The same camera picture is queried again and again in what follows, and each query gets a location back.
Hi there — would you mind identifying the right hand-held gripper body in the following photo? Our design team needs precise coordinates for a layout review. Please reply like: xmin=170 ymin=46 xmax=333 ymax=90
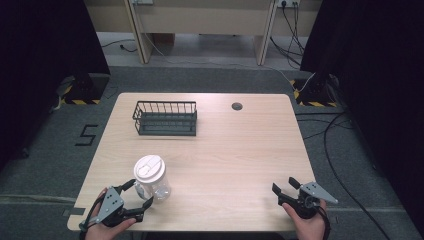
xmin=277 ymin=181 xmax=339 ymax=220

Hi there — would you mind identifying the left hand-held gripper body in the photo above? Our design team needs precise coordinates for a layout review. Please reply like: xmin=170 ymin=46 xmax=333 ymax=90
xmin=79 ymin=186 xmax=145 ymax=231

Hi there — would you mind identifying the clear cup with white lid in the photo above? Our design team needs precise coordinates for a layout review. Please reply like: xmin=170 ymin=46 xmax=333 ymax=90
xmin=133 ymin=154 xmax=172 ymax=202

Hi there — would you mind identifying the person's right hand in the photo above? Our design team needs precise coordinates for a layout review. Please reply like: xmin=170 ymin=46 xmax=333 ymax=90
xmin=282 ymin=199 xmax=328 ymax=240

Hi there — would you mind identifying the person's left hand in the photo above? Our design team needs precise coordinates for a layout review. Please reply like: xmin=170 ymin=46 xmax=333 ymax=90
xmin=84 ymin=187 xmax=138 ymax=240

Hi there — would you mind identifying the small black tape strip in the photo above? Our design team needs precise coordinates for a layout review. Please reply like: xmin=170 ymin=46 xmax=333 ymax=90
xmin=62 ymin=206 xmax=87 ymax=217

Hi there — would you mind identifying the black stand base, striped tape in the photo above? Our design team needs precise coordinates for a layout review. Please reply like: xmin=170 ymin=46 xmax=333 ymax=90
xmin=59 ymin=73 xmax=111 ymax=106
xmin=289 ymin=71 xmax=338 ymax=108

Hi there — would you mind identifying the black curtain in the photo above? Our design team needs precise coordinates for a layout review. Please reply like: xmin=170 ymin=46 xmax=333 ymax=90
xmin=0 ymin=0 xmax=111 ymax=169
xmin=299 ymin=0 xmax=424 ymax=236

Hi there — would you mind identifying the beige wooden desk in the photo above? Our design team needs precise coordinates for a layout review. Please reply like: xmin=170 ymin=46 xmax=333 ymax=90
xmin=83 ymin=0 xmax=324 ymax=66

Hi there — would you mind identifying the black wrist strap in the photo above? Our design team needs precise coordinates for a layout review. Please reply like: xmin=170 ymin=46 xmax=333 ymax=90
xmin=315 ymin=205 xmax=332 ymax=240
xmin=79 ymin=192 xmax=106 ymax=240

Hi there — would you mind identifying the long black floor cable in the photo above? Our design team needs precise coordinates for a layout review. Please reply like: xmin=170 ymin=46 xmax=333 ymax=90
xmin=322 ymin=111 xmax=392 ymax=240

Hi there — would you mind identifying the black wire basket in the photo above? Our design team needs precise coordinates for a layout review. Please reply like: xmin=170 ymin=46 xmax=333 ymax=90
xmin=131 ymin=100 xmax=198 ymax=137

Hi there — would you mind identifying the short black floor cable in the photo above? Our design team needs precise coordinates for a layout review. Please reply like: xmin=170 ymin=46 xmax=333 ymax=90
xmin=100 ymin=38 xmax=138 ymax=53

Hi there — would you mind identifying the bundle of black cables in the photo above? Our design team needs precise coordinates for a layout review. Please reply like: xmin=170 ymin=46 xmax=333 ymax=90
xmin=269 ymin=0 xmax=306 ymax=70

